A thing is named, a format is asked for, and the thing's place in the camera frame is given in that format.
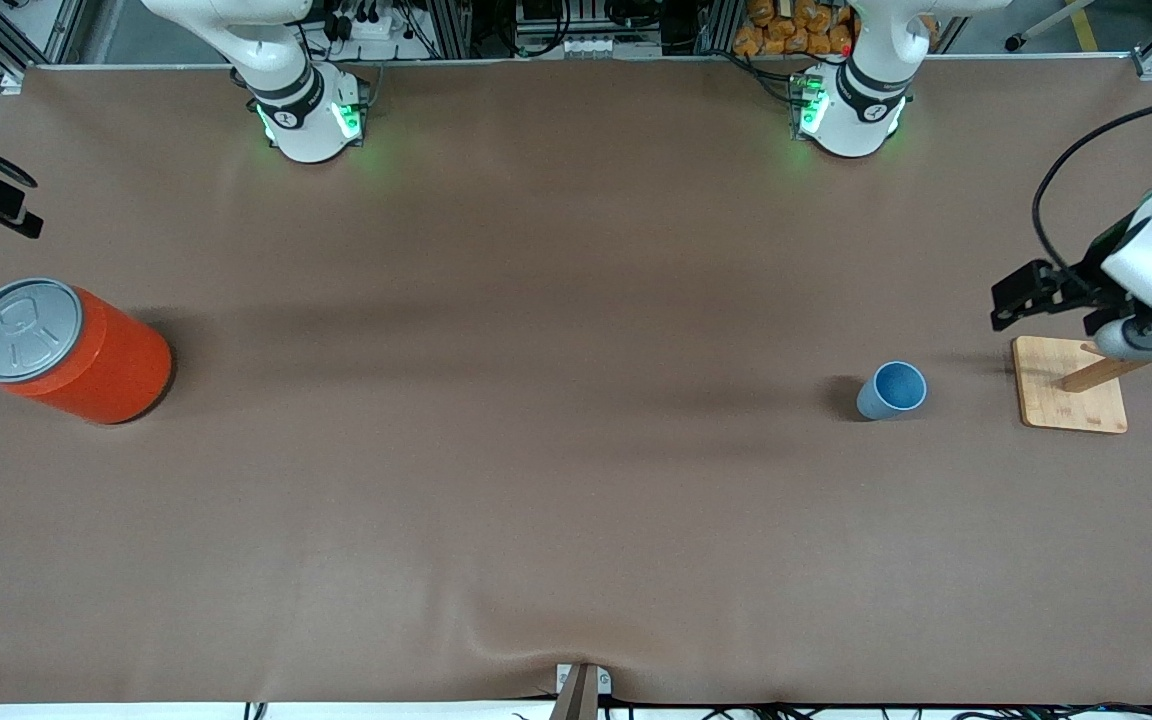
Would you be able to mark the grey camera mast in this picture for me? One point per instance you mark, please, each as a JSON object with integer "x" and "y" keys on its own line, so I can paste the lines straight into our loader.
{"x": 576, "y": 700}

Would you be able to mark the brown table mat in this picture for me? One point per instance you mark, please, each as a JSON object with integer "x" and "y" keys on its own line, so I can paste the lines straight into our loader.
{"x": 576, "y": 400}

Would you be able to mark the orange packaged snacks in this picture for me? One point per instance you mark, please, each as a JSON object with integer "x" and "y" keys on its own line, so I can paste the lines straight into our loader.
{"x": 796, "y": 30}

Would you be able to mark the white power strip with plugs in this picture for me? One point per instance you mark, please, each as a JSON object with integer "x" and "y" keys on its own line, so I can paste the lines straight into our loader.
{"x": 361, "y": 25}

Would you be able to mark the long white power strip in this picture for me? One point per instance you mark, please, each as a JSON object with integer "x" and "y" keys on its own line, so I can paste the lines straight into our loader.
{"x": 606, "y": 47}

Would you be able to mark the metal mast bracket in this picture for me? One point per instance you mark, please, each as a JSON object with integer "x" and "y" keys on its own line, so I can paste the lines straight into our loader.
{"x": 604, "y": 682}

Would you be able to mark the white stand leg with caster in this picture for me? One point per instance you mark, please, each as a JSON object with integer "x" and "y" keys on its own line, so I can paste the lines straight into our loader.
{"x": 1046, "y": 25}

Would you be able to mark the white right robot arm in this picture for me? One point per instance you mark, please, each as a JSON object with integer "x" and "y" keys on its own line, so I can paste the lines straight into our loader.
{"x": 288, "y": 75}

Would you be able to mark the wooden cup rack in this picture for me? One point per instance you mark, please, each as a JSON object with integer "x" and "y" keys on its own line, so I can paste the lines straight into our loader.
{"x": 1066, "y": 400}

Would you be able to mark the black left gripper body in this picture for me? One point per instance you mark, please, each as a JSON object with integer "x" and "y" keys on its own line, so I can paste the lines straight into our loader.
{"x": 1107, "y": 256}

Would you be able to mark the blue plastic cup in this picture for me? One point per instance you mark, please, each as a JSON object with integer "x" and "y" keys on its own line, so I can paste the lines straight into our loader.
{"x": 891, "y": 392}

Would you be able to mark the orange can with grey lid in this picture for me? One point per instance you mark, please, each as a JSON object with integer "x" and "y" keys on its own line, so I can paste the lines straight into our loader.
{"x": 101, "y": 365}

